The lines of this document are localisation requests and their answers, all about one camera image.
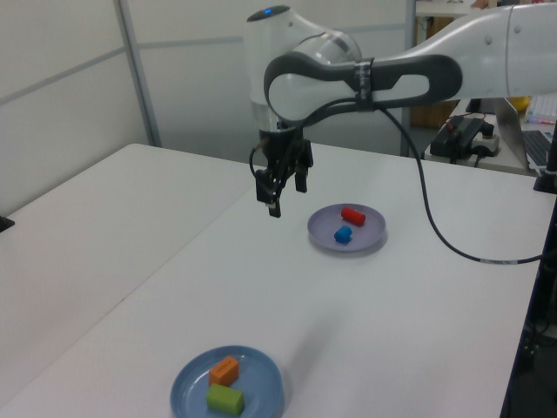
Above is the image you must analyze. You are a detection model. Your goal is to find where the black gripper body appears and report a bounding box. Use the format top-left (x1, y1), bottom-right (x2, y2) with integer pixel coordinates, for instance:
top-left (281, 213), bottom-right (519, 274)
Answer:
top-left (258, 127), bottom-right (315, 173)

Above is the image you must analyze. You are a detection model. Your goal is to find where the red cylinder block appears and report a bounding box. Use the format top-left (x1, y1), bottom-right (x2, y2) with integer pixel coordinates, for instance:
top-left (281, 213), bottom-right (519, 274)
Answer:
top-left (340, 206), bottom-right (367, 227)

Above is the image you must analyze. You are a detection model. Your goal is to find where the orange rectangular block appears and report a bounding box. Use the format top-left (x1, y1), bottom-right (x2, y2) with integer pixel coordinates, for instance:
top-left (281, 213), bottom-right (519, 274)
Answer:
top-left (208, 355), bottom-right (240, 388)

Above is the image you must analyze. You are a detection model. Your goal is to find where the green rectangular block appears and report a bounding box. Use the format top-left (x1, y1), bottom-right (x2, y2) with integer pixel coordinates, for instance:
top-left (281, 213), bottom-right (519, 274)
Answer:
top-left (205, 383), bottom-right (245, 415)

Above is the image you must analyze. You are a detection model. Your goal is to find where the purple plate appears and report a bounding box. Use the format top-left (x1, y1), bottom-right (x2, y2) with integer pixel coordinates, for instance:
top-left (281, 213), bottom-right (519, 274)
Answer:
top-left (306, 203), bottom-right (388, 253)

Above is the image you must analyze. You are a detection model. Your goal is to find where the brown cardboard box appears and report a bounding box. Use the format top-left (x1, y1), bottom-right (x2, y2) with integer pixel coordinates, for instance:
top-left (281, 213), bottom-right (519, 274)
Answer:
top-left (411, 17), bottom-right (460, 129)

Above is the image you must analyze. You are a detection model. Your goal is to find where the black power supply box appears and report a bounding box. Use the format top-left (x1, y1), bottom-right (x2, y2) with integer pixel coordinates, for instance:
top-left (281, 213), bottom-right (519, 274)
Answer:
top-left (430, 115), bottom-right (485, 164)

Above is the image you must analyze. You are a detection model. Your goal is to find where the grey emergency stop button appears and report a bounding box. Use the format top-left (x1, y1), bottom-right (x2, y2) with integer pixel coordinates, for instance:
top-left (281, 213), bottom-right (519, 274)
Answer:
top-left (472, 124), bottom-right (500, 158)

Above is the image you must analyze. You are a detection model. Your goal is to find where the blue plate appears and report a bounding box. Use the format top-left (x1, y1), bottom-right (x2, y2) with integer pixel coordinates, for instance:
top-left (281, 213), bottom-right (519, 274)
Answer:
top-left (170, 345), bottom-right (284, 418)

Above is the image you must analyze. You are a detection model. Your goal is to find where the silver laptop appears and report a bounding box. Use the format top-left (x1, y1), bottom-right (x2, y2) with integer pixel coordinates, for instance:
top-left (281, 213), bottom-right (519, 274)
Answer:
top-left (495, 96), bottom-right (554, 172)

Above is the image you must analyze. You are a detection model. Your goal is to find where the yellow toy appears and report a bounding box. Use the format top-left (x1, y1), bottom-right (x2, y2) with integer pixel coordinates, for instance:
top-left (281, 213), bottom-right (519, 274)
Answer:
top-left (509, 95), bottom-right (532, 116)

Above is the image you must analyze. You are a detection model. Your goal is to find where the black stand pole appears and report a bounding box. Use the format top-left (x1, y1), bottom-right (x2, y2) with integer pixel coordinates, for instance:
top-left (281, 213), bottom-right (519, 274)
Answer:
top-left (534, 121), bottom-right (557, 193)

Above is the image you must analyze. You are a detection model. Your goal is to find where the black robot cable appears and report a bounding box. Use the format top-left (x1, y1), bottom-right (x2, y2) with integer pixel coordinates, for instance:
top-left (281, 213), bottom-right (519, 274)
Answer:
top-left (248, 98), bottom-right (547, 266)

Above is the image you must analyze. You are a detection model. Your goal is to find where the dark frame post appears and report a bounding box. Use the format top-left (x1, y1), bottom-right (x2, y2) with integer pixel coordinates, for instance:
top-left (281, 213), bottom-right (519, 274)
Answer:
top-left (500, 250), bottom-right (557, 418)

